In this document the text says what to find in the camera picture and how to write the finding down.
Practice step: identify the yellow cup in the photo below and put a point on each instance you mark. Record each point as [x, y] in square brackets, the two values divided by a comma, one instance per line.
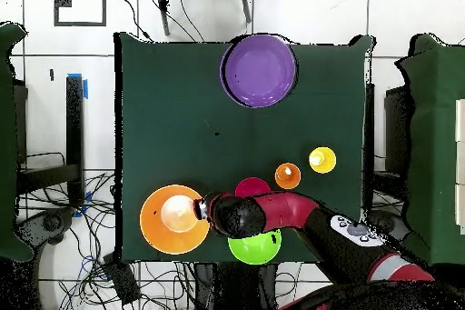
[322, 160]

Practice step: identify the black stand bar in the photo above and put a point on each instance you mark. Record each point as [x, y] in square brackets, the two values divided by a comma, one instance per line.
[75, 124]

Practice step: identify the purple bowl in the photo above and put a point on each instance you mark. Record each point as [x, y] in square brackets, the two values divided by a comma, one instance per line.
[258, 70]

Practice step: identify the white boxes stack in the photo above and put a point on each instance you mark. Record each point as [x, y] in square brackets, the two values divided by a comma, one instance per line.
[460, 164]

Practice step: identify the dark green tablecloth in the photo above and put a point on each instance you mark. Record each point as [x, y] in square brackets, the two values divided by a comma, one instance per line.
[181, 124]

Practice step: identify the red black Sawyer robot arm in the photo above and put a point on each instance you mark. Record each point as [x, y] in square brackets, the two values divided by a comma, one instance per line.
[290, 212]

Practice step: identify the large yellow bowl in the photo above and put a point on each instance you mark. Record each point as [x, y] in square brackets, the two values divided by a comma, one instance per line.
[152, 226]

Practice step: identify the dark grey chair with knob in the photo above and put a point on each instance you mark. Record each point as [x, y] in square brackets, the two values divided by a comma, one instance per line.
[52, 222]

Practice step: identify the pink red bowl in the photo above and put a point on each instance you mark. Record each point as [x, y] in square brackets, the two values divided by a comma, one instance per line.
[252, 187]

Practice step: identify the black power box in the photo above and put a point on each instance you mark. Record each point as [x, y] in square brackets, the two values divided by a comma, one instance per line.
[121, 281]

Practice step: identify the green bowl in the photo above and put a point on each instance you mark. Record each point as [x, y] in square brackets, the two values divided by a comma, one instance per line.
[254, 252]

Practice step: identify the black equipment stand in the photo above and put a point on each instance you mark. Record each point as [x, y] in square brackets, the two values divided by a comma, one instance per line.
[397, 132]

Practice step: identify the green cloth side table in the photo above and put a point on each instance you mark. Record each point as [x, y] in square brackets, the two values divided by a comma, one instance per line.
[7, 142]
[436, 124]

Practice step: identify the orange cup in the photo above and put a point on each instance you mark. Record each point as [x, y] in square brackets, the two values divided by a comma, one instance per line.
[287, 176]

